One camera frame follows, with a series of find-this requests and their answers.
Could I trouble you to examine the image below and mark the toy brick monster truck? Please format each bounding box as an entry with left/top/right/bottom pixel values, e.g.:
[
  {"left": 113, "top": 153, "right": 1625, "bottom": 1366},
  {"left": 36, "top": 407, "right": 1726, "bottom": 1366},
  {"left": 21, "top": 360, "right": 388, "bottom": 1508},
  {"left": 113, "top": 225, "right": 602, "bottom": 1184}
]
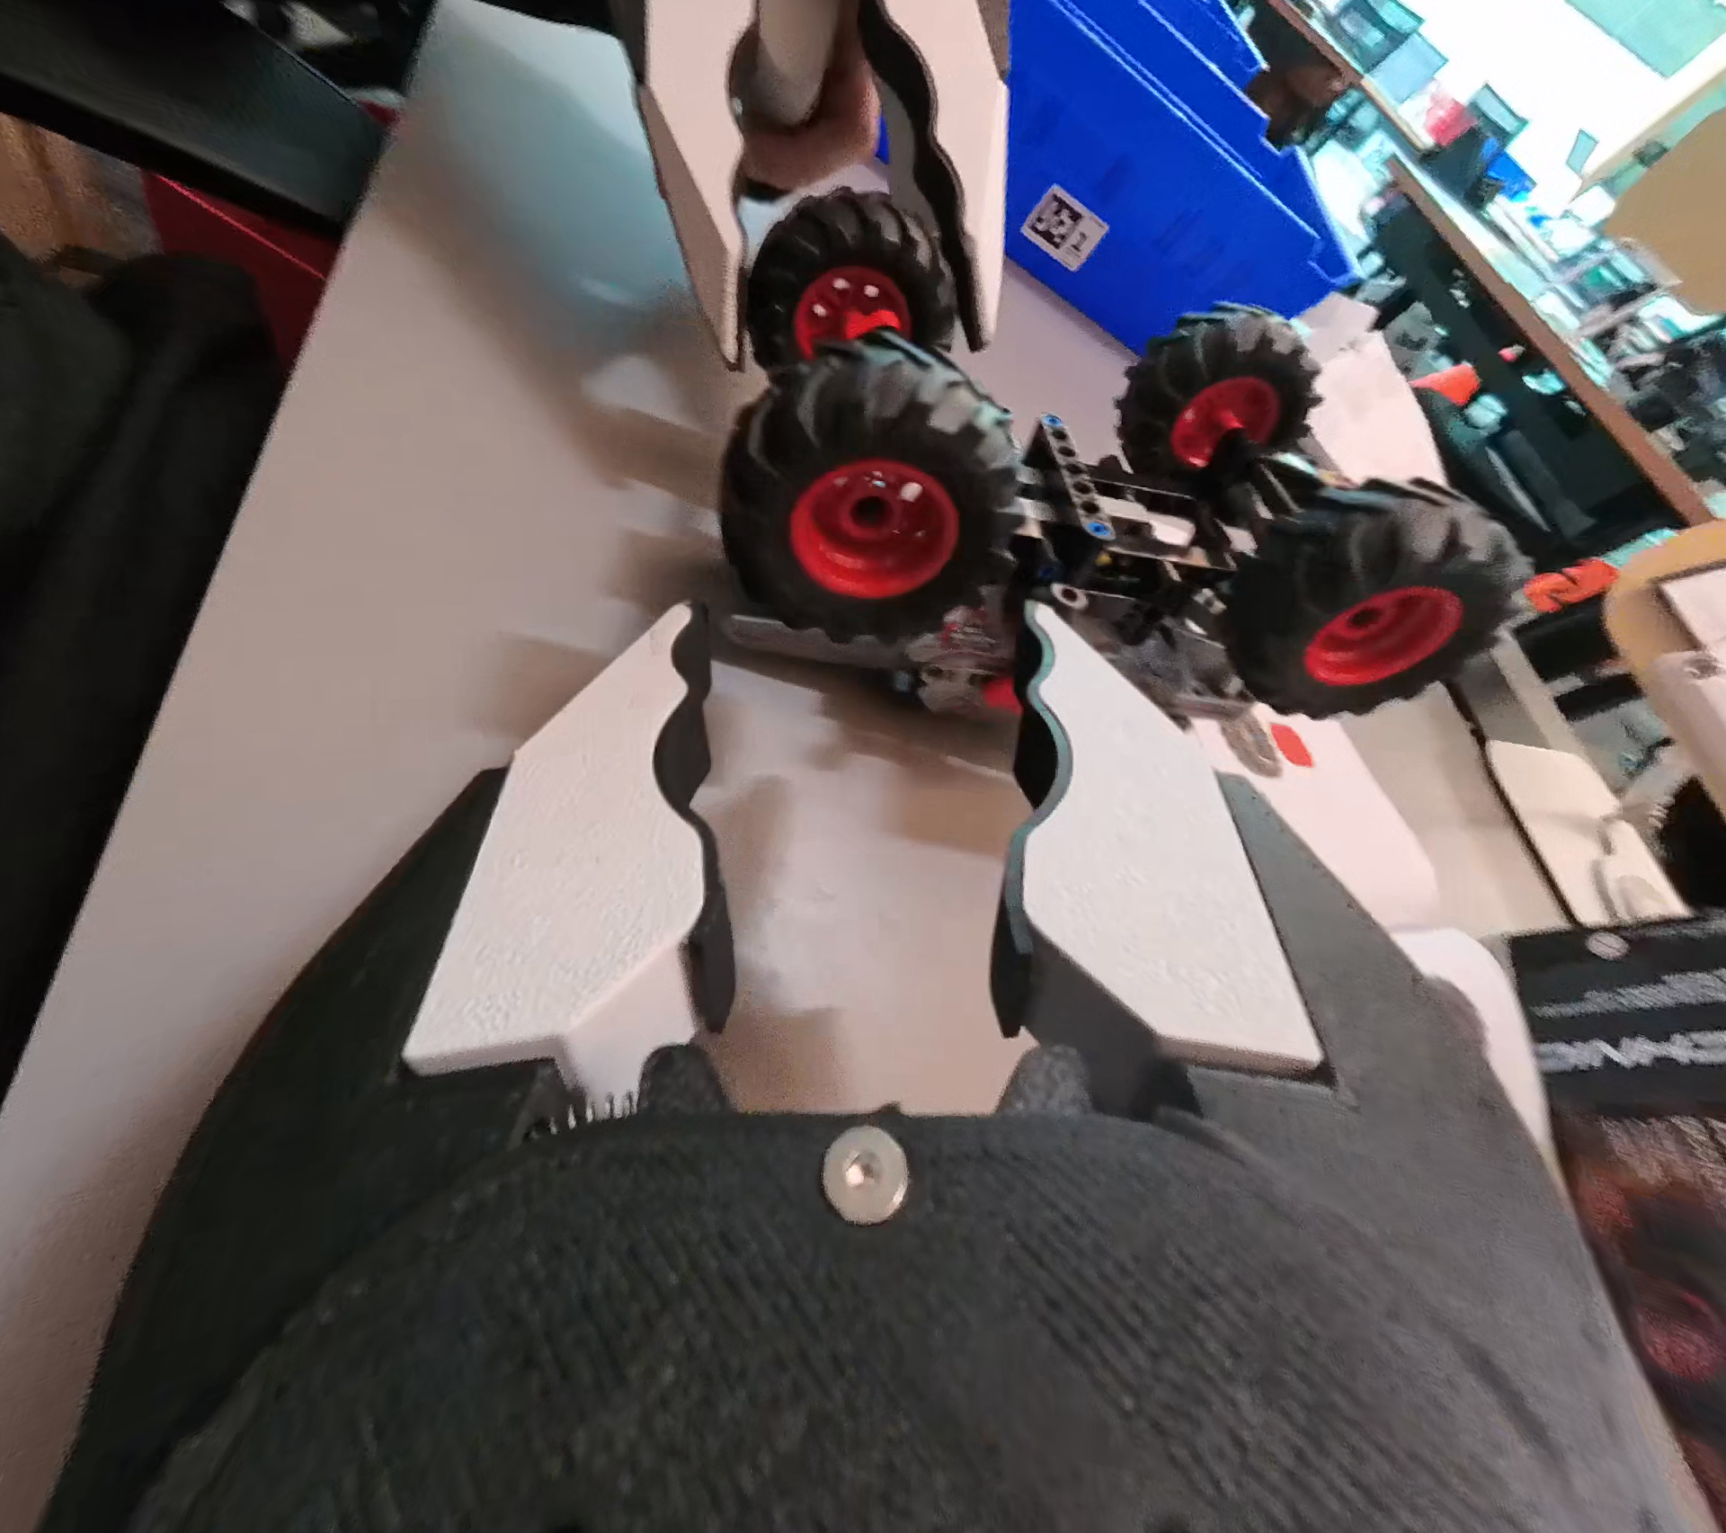
[{"left": 713, "top": 187, "right": 1535, "bottom": 729}]

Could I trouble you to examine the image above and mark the blue bin with marker tag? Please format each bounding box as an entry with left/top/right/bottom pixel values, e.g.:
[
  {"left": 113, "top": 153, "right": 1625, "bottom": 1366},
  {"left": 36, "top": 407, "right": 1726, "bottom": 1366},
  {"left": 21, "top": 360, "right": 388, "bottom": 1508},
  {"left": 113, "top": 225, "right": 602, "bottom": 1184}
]
[{"left": 1001, "top": 0, "right": 1361, "bottom": 324}]

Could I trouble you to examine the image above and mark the instruction sheet on board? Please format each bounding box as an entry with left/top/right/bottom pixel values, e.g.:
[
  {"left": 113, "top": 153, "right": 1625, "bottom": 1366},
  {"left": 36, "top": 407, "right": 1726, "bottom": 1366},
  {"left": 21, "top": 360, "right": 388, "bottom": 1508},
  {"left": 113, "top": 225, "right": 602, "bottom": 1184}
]
[{"left": 1602, "top": 518, "right": 1726, "bottom": 783}]

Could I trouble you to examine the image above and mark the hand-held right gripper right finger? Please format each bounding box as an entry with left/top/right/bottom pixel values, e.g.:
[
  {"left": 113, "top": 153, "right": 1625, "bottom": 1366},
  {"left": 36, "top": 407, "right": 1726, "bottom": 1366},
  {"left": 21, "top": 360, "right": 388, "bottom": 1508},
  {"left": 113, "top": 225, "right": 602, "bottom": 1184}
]
[{"left": 990, "top": 603, "right": 1326, "bottom": 1106}]

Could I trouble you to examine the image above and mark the grey desk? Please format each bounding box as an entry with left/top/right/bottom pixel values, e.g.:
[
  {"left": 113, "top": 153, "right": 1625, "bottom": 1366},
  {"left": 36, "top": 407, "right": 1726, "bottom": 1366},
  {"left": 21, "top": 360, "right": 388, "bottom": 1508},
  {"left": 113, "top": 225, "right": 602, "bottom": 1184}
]
[{"left": 0, "top": 0, "right": 1566, "bottom": 1522}]

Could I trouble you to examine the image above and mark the white board stand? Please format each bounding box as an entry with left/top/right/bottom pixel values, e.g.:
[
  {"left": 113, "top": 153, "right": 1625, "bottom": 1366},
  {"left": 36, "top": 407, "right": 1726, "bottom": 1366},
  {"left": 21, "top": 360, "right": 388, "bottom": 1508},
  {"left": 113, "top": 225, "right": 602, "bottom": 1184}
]
[{"left": 1472, "top": 649, "right": 1726, "bottom": 925}]

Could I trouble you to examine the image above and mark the person's left hand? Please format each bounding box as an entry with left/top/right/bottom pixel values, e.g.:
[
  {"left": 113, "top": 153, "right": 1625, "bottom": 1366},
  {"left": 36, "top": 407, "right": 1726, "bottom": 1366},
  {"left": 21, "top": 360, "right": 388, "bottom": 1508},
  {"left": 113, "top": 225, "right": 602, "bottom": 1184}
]
[{"left": 731, "top": 52, "right": 888, "bottom": 196}]

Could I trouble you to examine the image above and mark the small black wheel red hub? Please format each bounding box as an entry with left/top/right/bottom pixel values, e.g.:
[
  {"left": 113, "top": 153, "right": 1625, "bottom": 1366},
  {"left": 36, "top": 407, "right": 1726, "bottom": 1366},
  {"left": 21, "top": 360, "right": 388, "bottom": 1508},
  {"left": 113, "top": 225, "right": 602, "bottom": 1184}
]
[
  {"left": 1220, "top": 477, "right": 1535, "bottom": 721},
  {"left": 1114, "top": 302, "right": 1326, "bottom": 486}
]

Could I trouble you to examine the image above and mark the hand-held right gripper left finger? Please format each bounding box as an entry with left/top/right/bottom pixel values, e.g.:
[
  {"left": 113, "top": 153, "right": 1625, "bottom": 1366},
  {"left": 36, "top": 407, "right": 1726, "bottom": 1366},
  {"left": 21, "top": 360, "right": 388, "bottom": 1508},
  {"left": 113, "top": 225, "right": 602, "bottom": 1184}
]
[{"left": 401, "top": 603, "right": 739, "bottom": 1103}]

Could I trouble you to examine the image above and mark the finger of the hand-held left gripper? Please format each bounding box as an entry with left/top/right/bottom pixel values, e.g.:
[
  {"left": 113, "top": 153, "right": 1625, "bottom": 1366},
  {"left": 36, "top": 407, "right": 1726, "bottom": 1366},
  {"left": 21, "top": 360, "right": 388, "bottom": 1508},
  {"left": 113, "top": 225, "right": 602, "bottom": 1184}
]
[
  {"left": 631, "top": 0, "right": 760, "bottom": 372},
  {"left": 859, "top": 0, "right": 1015, "bottom": 356}
]

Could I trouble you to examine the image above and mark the tan display board back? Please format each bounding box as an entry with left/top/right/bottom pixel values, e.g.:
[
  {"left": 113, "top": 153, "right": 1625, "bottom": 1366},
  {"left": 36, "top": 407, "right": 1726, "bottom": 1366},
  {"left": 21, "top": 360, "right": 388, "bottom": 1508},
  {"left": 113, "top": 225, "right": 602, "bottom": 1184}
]
[{"left": 1602, "top": 106, "right": 1726, "bottom": 318}]

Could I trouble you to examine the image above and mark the black toy set box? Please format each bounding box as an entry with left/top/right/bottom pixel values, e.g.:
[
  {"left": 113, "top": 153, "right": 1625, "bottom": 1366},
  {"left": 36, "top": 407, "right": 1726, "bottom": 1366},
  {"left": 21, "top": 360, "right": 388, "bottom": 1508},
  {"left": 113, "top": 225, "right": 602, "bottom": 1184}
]
[{"left": 1499, "top": 910, "right": 1726, "bottom": 1441}]

